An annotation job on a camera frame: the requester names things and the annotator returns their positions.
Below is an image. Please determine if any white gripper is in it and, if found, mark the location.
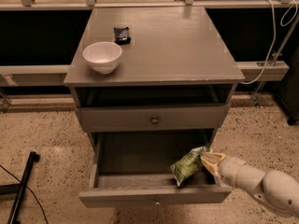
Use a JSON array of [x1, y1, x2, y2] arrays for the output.
[[200, 152, 259, 190]]

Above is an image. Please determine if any green jalapeno chip bag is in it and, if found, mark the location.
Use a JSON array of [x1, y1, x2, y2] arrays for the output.
[[170, 146, 210, 187]]

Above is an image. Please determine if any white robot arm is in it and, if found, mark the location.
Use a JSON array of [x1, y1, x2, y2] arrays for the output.
[[200, 152, 299, 217]]

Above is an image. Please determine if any closed upper grey drawer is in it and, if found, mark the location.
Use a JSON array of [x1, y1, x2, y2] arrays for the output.
[[76, 105, 230, 133]]

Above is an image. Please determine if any grey wooden drawer cabinet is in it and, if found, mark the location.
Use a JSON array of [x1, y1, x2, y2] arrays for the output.
[[64, 6, 246, 154]]

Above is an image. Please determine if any open grey middle drawer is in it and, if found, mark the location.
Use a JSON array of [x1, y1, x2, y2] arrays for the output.
[[79, 130, 231, 208]]

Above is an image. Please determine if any white ceramic bowl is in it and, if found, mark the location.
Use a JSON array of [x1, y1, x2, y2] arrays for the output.
[[82, 42, 122, 74]]

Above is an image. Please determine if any small dark blue packet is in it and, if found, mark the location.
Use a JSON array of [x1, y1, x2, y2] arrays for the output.
[[114, 27, 131, 45]]

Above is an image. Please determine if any black metal stand leg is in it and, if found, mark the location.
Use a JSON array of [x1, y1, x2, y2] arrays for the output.
[[0, 151, 39, 224]]

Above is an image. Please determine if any thin black floor cable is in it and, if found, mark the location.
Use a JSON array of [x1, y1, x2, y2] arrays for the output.
[[0, 164, 50, 224]]

